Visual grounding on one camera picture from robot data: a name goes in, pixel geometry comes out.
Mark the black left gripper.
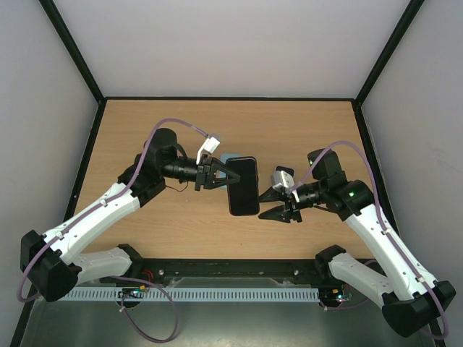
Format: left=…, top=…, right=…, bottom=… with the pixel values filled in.
left=161, top=154, right=239, bottom=192

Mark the black phone case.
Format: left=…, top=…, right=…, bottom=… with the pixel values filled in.
left=225, top=155, right=260, bottom=217

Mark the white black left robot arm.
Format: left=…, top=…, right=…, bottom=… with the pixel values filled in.
left=20, top=128, right=240, bottom=302

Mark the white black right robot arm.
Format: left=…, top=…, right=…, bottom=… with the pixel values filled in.
left=258, top=147, right=456, bottom=337

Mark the light blue card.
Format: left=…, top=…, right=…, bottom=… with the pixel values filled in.
left=220, top=153, right=239, bottom=163

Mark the right circuit board with leds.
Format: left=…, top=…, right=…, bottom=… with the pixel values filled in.
left=331, top=284, right=353, bottom=303

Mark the circuit board with leds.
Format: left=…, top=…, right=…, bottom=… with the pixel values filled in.
left=118, top=285, right=150, bottom=299
left=331, top=284, right=353, bottom=303

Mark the left circuit board with leds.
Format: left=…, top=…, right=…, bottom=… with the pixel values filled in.
left=118, top=285, right=150, bottom=299

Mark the grey metal front plate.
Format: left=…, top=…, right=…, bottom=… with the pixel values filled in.
left=21, top=301, right=434, bottom=346

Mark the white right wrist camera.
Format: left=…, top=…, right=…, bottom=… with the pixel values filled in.
left=271, top=166, right=295, bottom=192

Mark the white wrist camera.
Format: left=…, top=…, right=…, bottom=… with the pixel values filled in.
left=271, top=166, right=295, bottom=192
left=196, top=134, right=221, bottom=165

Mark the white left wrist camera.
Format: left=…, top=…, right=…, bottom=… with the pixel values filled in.
left=196, top=134, right=221, bottom=165

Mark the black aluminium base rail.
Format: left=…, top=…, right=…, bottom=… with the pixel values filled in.
left=129, top=258, right=342, bottom=287

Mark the white slotted cable duct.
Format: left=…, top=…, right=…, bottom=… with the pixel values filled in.
left=61, top=287, right=319, bottom=303

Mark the black enclosure frame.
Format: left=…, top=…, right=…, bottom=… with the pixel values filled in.
left=7, top=0, right=463, bottom=347

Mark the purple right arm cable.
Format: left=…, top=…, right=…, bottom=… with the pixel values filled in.
left=289, top=140, right=449, bottom=340

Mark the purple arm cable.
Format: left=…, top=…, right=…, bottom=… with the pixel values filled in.
left=17, top=118, right=211, bottom=343
left=289, top=140, right=449, bottom=340

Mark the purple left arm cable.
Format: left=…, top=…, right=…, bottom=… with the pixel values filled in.
left=17, top=118, right=211, bottom=343

